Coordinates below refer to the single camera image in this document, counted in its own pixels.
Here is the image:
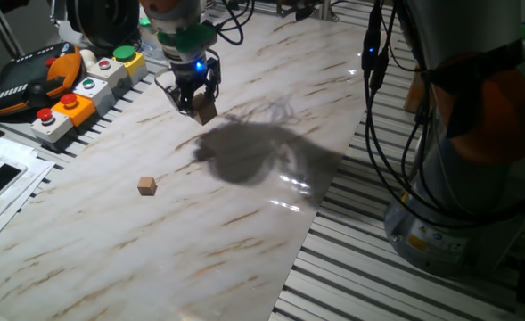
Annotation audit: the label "aluminium frame post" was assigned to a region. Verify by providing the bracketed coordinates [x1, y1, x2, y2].
[317, 0, 340, 22]

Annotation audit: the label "grey box red mushroom button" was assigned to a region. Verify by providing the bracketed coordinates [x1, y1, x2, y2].
[29, 107, 75, 144]

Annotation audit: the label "large wooden cube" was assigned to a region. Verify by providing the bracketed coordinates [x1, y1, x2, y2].
[191, 92, 219, 127]

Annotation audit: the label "yellow box green button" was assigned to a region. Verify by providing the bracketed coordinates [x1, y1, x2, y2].
[112, 45, 150, 86]

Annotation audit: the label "small wooden cube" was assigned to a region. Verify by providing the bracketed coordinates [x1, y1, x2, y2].
[136, 176, 159, 197]

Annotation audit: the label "black cable strap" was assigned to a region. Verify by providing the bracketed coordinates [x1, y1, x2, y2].
[422, 39, 525, 139]

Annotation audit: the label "black orange teach pendant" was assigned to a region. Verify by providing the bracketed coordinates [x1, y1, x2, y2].
[0, 41, 84, 119]

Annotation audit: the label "grey box flat red button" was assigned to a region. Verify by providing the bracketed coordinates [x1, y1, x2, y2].
[86, 57, 133, 97]

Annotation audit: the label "white marble pattern mat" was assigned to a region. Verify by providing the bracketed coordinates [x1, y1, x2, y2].
[0, 8, 370, 321]

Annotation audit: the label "grey box green white button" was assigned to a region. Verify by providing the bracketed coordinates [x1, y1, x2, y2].
[72, 76, 117, 118]

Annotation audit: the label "orange box red mushroom button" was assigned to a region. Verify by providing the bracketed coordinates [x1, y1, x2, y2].
[51, 92, 97, 128]

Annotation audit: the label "white paper sheets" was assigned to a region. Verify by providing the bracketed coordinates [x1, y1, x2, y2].
[0, 136, 56, 258]

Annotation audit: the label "black cable bundle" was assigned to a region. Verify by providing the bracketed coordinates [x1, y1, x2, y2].
[206, 0, 525, 229]

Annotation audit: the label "black filament spool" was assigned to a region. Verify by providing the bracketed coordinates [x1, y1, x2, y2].
[65, 0, 142, 50]

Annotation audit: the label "green flange adapter plate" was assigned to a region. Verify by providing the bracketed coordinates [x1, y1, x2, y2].
[157, 22, 219, 55]

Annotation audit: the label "brown cardboard box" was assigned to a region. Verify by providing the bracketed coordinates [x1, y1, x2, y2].
[403, 66, 426, 115]

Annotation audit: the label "grey metal frame bar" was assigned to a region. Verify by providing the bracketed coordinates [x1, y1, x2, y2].
[0, 0, 25, 59]

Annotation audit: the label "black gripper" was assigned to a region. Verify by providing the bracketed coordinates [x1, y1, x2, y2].
[162, 44, 223, 115]

